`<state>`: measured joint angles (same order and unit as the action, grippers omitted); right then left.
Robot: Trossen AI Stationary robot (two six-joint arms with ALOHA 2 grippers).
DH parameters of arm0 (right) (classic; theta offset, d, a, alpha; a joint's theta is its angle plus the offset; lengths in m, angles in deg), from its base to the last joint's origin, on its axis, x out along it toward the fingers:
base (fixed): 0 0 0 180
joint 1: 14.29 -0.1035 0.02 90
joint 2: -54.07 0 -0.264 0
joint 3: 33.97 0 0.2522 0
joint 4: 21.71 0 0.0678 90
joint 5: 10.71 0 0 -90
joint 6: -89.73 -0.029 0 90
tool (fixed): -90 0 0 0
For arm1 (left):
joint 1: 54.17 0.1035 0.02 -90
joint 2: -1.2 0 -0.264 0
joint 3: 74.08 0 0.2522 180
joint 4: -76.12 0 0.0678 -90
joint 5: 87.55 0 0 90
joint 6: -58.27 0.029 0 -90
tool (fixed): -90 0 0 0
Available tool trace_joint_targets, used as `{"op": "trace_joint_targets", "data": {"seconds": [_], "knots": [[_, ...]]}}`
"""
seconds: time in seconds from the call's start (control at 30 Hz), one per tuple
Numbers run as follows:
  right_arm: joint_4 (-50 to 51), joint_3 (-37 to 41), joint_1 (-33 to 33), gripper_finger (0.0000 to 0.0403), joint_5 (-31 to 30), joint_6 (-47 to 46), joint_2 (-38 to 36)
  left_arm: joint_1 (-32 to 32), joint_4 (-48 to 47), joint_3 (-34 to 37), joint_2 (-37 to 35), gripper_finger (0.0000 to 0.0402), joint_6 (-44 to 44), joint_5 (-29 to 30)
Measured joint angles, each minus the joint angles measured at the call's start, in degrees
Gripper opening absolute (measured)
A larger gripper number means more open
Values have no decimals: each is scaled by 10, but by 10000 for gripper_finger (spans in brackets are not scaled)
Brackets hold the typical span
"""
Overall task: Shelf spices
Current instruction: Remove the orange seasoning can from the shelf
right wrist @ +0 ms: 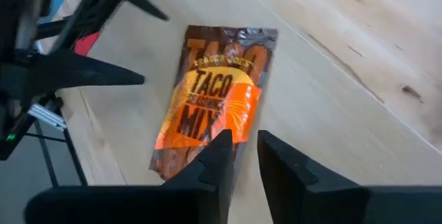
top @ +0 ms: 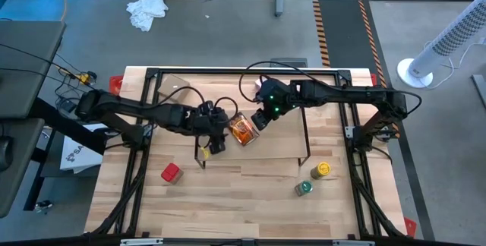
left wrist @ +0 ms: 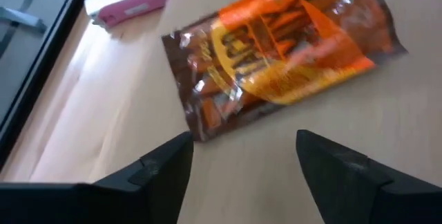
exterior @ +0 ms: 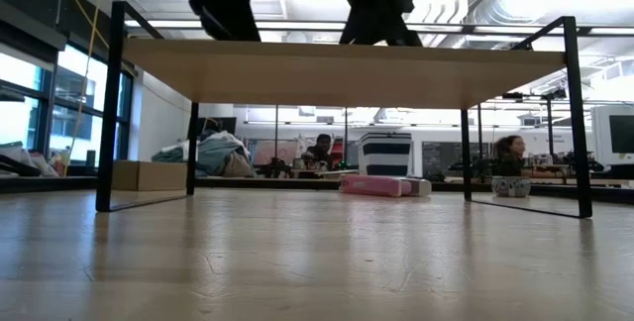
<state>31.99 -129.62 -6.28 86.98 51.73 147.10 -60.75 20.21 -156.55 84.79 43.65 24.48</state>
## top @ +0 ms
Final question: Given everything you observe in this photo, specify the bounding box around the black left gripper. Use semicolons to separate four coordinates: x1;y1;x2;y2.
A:
191;100;231;155

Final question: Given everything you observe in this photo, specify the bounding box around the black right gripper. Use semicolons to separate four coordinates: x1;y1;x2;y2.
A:
251;78;295;131

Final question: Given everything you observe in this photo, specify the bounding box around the brown spice packet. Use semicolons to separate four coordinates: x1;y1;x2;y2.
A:
227;112;261;147

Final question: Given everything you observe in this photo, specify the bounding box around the red lid spice tin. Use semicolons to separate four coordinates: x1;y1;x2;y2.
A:
160;162;185;185

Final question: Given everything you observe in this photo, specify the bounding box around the yellow lid spice jar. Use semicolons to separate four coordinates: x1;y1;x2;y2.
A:
310;161;332;181

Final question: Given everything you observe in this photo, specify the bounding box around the green lid spice jar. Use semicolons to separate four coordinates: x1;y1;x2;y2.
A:
294;179;314;197

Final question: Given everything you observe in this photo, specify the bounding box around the grey box device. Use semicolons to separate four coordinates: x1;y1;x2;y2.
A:
269;57;308;68

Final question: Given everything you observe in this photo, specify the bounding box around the small cardboard box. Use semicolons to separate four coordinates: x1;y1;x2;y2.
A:
156;73;191;105

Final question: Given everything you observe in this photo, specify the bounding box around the orange black hazard tape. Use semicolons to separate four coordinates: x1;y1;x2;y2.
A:
311;0;332;68
358;0;402;140

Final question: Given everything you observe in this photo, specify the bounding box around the crumpled white cloth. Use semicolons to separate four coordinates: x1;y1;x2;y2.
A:
125;0;169;33

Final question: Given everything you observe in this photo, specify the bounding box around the black power adapter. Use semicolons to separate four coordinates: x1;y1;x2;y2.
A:
60;99;79;113

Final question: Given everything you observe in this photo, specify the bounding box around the small dark floor object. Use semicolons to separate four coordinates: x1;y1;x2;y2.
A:
33;199;54;213

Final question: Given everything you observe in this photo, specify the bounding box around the white tower fan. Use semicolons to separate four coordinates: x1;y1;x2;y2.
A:
396;0;486;90

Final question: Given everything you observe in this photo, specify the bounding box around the grey desk top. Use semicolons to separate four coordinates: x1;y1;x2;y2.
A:
0;118;46;219
0;20;68;120

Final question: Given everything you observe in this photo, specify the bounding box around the black computer mouse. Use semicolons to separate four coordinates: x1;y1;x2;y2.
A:
0;135;14;173

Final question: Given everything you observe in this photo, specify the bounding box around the grey metal foot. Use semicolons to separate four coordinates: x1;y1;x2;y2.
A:
470;73;486;110

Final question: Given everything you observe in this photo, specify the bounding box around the black aluminium table frame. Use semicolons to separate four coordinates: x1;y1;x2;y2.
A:
85;66;409;239

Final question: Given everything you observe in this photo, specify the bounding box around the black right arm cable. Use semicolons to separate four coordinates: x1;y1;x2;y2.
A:
238;61;342;103

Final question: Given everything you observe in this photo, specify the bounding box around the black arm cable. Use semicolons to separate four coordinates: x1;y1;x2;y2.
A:
150;85;240;121
238;61;342;103

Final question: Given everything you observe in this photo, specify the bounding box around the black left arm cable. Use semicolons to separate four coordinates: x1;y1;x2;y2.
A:
150;85;240;121

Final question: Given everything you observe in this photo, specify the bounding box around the silver metal bracket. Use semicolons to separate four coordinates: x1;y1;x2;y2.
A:
119;238;164;246
332;239;376;246

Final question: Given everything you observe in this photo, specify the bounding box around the yellow cable connector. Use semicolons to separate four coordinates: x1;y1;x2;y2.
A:
75;71;94;86

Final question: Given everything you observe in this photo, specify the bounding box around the black desk leg frame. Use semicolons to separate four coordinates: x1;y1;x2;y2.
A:
22;97;107;213

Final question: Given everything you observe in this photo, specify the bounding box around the white fan cable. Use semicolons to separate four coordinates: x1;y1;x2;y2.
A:
421;36;486;91

